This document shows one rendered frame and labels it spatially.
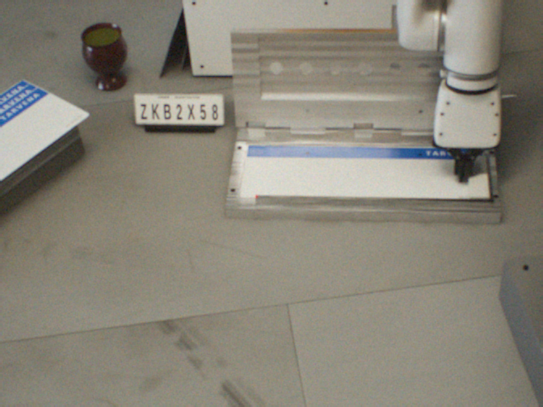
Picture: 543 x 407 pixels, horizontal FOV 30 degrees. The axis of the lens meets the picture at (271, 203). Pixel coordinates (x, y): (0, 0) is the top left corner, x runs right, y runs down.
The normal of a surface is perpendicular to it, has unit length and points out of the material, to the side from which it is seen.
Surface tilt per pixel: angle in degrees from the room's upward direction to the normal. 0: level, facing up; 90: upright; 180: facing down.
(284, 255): 0
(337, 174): 0
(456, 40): 79
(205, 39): 90
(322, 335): 0
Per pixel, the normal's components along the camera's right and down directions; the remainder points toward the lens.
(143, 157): -0.06, -0.71
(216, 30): -0.08, 0.71
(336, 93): -0.09, 0.52
